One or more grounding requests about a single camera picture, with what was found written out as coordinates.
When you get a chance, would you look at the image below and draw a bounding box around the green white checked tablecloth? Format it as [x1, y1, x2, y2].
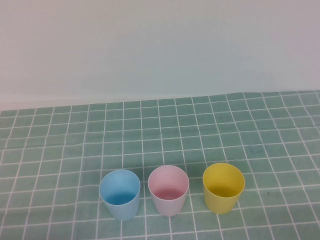
[0, 90, 320, 240]

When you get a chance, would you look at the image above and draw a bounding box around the light blue plastic cup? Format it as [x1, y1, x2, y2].
[99, 168, 141, 222]

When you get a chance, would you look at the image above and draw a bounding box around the yellow plastic cup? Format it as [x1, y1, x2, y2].
[202, 162, 246, 215]

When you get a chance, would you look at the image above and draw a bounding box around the pink plastic cup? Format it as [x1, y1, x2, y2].
[147, 164, 189, 217]

